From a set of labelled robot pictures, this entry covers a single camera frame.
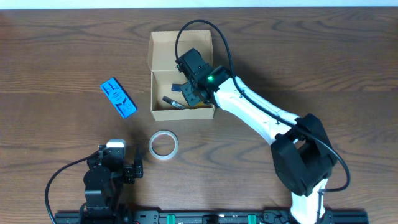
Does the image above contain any black white marker pen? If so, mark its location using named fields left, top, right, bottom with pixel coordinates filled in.
left=162, top=96, right=187, bottom=110

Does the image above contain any left black cable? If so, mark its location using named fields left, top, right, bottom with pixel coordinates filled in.
left=44, top=150, right=101, bottom=223

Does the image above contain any right black cable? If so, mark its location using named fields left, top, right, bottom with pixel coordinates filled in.
left=175, top=19, right=351, bottom=193

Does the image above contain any large clear tape roll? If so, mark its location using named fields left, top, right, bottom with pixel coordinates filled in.
left=148, top=130, right=179, bottom=161

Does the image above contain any black cable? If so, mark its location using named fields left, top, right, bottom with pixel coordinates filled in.
left=44, top=150, right=101, bottom=223
left=175, top=19, right=351, bottom=193

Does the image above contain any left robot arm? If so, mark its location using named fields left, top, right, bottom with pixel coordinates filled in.
left=83, top=145, right=144, bottom=217

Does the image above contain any brown cardboard box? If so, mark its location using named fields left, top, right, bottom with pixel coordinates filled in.
left=148, top=30, right=215, bottom=121

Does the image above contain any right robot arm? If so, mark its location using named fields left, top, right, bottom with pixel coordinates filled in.
left=175, top=49, right=337, bottom=223

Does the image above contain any yellow blue highlighter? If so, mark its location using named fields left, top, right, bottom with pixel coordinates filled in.
left=171, top=83, right=181, bottom=92

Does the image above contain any blue plastic block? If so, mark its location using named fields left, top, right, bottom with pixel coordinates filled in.
left=100, top=77, right=137, bottom=119

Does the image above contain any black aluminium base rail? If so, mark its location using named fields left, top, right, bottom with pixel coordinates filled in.
left=55, top=210, right=369, bottom=224

